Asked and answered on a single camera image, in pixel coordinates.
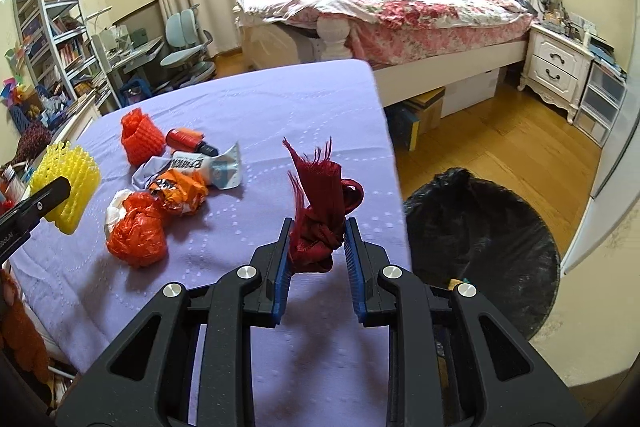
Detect white storage box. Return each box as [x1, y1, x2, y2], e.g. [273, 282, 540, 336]
[442, 67, 508, 118]

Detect stack of books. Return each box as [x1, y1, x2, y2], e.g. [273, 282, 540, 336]
[590, 34, 628, 80]

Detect pink floral quilt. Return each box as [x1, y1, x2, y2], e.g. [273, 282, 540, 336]
[235, 0, 533, 58]

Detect orange plastic bag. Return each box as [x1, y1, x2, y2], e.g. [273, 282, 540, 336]
[106, 193, 168, 269]

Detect blue plastic basket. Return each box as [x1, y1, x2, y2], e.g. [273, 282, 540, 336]
[7, 94, 56, 132]

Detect clear plastic drawer unit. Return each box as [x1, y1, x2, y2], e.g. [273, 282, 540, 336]
[572, 57, 628, 142]

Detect red bottle with black cap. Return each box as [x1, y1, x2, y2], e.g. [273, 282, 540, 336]
[166, 128, 220, 156]

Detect orange and silver snack wrapper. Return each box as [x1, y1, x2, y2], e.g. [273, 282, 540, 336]
[132, 157, 210, 218]

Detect grey study desk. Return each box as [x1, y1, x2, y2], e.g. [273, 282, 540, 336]
[90, 27, 166, 100]

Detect white bookshelf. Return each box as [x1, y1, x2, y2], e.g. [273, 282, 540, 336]
[11, 0, 121, 118]

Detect purple tablecloth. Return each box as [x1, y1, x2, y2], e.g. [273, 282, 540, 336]
[9, 59, 413, 427]

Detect yellow foam fruit net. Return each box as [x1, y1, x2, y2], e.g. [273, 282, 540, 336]
[29, 142, 101, 235]

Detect orange foam fruit net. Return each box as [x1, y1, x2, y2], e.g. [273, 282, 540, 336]
[120, 108, 167, 166]

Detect light green desk chair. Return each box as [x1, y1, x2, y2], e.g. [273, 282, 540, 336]
[160, 7, 217, 85]

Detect dark fuzzy duster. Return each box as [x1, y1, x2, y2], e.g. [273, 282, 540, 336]
[12, 122, 53, 165]

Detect blue and yellow box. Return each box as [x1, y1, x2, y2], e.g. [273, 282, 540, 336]
[387, 104, 423, 152]

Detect bin with black bag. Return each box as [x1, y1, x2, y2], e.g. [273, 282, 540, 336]
[402, 167, 561, 343]

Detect blue plastic crate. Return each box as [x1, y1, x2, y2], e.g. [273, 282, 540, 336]
[120, 77, 153, 100]

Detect white nightstand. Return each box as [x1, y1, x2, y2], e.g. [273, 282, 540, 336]
[518, 23, 596, 124]

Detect white paper ball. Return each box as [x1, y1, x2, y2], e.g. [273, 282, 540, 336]
[104, 188, 136, 238]

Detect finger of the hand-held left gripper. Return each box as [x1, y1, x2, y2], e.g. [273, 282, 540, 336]
[0, 177, 72, 233]

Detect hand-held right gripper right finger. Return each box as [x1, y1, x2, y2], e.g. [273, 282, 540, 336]
[344, 217, 588, 427]

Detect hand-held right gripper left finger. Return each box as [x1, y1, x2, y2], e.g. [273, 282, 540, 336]
[55, 217, 296, 427]

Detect white wardrobe door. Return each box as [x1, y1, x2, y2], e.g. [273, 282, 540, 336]
[559, 72, 640, 275]

